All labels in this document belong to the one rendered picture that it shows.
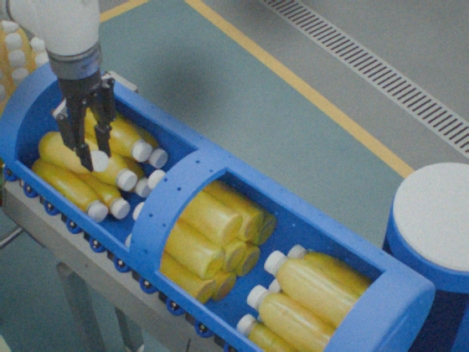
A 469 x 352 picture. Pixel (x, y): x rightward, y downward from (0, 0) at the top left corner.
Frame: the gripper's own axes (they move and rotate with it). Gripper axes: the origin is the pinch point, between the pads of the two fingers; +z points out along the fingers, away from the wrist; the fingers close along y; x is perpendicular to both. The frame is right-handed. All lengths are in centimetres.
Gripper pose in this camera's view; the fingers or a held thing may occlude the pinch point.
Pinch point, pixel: (94, 148)
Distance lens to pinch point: 145.9
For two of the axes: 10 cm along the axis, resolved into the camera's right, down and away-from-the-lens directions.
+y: 6.6, -5.7, 4.9
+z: 0.1, 6.6, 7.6
